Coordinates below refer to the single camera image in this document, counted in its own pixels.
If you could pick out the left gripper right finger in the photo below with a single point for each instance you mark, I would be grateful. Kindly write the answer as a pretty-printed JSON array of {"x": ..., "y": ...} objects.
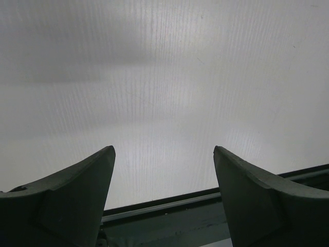
[{"x": 264, "y": 209}]

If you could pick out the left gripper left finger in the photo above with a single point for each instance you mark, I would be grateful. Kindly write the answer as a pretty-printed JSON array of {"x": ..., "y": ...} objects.
[{"x": 62, "y": 209}]

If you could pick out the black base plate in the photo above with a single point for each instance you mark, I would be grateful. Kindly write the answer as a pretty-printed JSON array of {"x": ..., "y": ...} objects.
[{"x": 198, "y": 220}]

